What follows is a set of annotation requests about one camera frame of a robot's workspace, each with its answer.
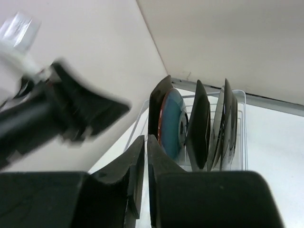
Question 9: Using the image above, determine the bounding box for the square black yellow plate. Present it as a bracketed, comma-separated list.
[148, 75, 173, 139]

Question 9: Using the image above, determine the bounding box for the square black floral plate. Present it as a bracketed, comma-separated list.
[186, 80, 211, 171]

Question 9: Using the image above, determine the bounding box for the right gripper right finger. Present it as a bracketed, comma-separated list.
[147, 135, 283, 228]

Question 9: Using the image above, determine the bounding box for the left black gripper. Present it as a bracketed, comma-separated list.
[0, 60, 131, 166]

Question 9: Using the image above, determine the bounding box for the round teal plate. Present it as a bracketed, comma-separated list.
[157, 88, 189, 160]

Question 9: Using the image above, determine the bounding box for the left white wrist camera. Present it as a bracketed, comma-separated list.
[0, 12, 43, 107]

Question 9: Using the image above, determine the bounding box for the round brown-rimmed beige plate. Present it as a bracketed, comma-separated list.
[220, 79, 238, 171]

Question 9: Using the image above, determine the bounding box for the white wire dish rack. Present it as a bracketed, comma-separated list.
[124, 89, 248, 171]

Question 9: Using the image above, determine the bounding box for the round beige tree-pattern plate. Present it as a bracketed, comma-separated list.
[207, 86, 225, 171]

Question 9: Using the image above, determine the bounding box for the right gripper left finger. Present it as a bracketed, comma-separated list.
[0, 135, 144, 228]

